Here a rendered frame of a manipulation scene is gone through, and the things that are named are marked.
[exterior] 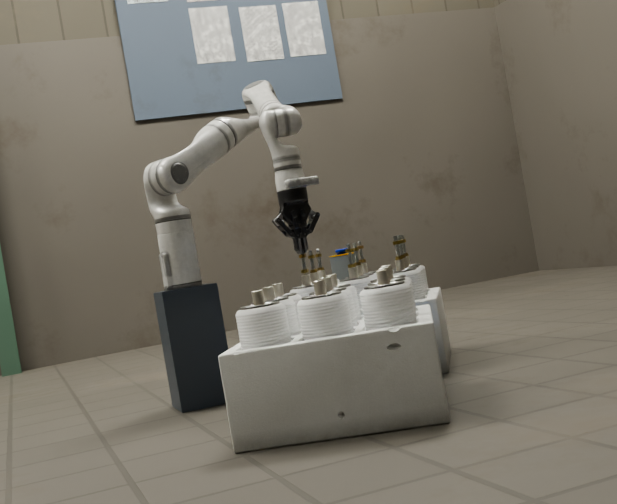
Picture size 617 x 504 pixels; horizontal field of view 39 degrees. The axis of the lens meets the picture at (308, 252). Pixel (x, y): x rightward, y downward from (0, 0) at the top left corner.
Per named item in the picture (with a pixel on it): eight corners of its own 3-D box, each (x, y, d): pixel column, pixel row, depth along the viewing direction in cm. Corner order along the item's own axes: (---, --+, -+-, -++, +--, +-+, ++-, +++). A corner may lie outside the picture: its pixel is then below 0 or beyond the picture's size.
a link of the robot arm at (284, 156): (269, 171, 213) (303, 165, 214) (258, 109, 213) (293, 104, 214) (265, 174, 220) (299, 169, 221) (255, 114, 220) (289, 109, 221)
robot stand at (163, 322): (182, 413, 211) (161, 292, 211) (172, 407, 224) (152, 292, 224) (237, 401, 216) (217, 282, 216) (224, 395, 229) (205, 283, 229)
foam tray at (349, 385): (233, 454, 156) (217, 355, 156) (270, 410, 194) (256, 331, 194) (450, 423, 151) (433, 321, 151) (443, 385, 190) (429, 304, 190)
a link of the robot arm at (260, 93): (282, 90, 224) (295, 120, 228) (265, 74, 249) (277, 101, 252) (250, 105, 224) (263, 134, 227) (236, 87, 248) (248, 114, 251)
